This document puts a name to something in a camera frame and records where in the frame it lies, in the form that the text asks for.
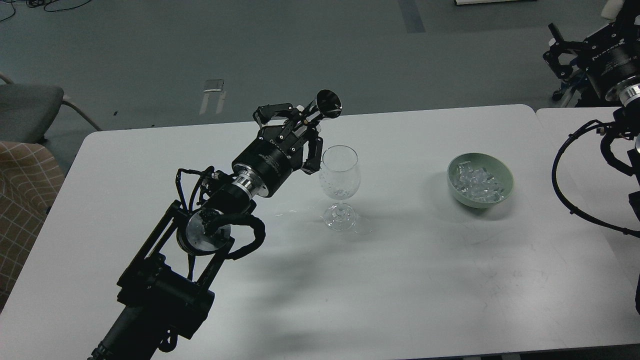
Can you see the clear wine glass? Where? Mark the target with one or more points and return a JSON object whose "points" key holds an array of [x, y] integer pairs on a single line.
{"points": [[340, 179]]}

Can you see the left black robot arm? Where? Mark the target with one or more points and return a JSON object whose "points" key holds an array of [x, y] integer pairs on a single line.
{"points": [[166, 287]]}

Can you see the grey chair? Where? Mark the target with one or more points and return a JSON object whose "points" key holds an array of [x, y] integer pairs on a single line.
{"points": [[27, 111]]}

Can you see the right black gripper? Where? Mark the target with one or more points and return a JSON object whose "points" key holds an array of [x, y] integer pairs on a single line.
{"points": [[609, 57]]}

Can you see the clear ice cubes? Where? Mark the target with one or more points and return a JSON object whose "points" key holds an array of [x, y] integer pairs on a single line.
{"points": [[477, 183]]}

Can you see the metal floor plate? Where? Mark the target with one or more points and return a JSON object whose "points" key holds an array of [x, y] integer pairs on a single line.
{"points": [[213, 85]]}

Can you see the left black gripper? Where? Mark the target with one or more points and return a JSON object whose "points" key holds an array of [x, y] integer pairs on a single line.
{"points": [[277, 152]]}

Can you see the green bowl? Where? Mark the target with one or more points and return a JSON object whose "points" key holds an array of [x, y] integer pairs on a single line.
{"points": [[493, 165]]}

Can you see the steel double jigger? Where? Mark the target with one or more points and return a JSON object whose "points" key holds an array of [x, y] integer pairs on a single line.
{"points": [[326, 105]]}

